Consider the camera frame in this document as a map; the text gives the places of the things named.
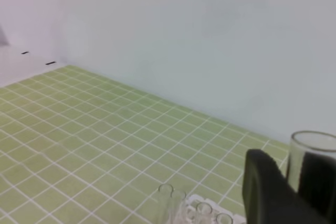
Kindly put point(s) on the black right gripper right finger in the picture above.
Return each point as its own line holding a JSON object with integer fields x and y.
{"x": 317, "y": 184}

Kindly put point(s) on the white test tube rack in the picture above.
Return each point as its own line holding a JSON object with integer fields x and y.
{"x": 194, "y": 199}

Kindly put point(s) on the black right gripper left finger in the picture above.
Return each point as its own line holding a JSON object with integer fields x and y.
{"x": 267, "y": 196}

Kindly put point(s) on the clear glass test tube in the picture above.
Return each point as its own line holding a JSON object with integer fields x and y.
{"x": 307, "y": 142}

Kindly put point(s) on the green grid tablecloth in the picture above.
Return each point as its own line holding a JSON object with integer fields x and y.
{"x": 77, "y": 147}

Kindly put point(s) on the glass tube in rack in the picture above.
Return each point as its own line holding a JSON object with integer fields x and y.
{"x": 164, "y": 203}
{"x": 223, "y": 218}
{"x": 177, "y": 206}
{"x": 203, "y": 213}

